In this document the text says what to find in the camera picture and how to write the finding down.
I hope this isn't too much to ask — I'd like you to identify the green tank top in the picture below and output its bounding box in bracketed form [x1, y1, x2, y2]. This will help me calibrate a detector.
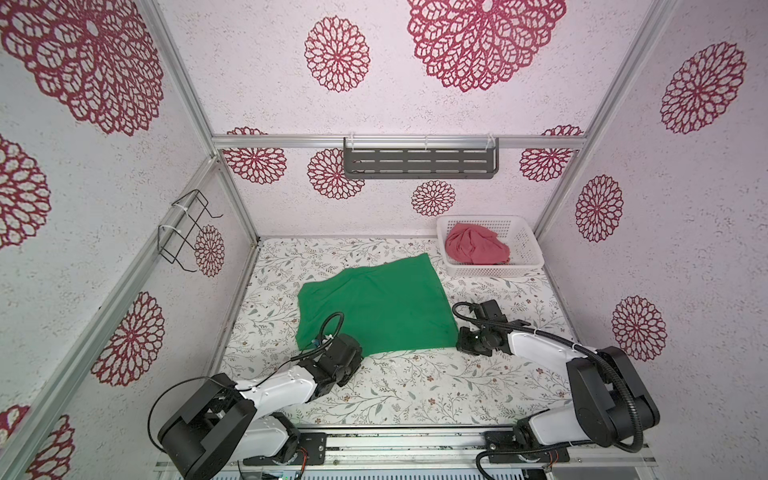
[295, 253, 458, 356]

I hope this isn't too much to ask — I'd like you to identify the grey slotted wall shelf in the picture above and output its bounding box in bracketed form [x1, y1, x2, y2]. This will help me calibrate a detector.
[342, 137, 500, 180]

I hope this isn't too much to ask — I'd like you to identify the pink tank top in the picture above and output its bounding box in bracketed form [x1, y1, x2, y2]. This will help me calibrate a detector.
[444, 223, 511, 265]

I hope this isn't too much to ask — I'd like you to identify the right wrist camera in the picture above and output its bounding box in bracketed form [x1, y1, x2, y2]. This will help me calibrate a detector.
[472, 300, 508, 325]

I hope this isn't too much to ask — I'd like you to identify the aluminium mounting rail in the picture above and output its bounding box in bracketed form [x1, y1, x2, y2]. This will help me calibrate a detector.
[154, 425, 658, 472]

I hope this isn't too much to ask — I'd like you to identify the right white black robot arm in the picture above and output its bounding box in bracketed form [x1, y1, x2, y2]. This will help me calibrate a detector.
[457, 322, 660, 455]

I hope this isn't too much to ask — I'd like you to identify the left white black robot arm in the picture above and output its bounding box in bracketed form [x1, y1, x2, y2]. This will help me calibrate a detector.
[158, 334, 363, 479]

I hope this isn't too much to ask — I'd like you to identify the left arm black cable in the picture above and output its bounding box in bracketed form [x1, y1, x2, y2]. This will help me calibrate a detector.
[146, 310, 347, 454]

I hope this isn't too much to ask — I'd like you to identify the floral table mat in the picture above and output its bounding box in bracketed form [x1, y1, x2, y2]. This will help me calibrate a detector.
[221, 238, 574, 426]

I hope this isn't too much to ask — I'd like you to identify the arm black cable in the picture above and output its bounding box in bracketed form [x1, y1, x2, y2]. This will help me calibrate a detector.
[146, 310, 347, 454]
[451, 299, 646, 480]

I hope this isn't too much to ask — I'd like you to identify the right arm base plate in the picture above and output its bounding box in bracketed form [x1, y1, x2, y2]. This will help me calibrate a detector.
[483, 430, 571, 464]

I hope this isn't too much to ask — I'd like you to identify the white plastic basket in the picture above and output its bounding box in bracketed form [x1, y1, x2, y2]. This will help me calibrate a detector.
[436, 215, 545, 278]

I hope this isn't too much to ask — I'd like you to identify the black wire wall rack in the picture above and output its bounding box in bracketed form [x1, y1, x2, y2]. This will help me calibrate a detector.
[156, 189, 226, 278]

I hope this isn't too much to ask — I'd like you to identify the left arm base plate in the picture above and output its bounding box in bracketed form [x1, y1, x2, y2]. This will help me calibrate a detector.
[242, 432, 328, 467]

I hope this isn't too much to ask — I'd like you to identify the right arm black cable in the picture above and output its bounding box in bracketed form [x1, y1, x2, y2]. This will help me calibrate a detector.
[451, 299, 646, 480]

